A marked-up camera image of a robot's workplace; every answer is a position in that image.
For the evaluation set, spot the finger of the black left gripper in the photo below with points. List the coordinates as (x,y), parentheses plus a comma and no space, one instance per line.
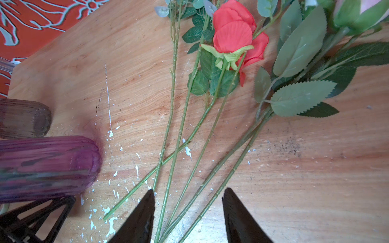
(16,230)

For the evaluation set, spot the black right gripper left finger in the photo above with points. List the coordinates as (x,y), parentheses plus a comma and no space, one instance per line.
(139,225)

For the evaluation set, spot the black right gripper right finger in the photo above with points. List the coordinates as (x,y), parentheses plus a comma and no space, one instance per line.
(241,227)

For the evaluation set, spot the purple ribbed glass vase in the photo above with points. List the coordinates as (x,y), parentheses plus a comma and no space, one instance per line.
(49,167)

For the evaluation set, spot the brown ribbed glass vase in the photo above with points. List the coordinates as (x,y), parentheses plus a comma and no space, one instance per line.
(22,119)

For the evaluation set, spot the small pink white spray stem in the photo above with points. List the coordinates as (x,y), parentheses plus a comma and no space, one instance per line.
(183,25)

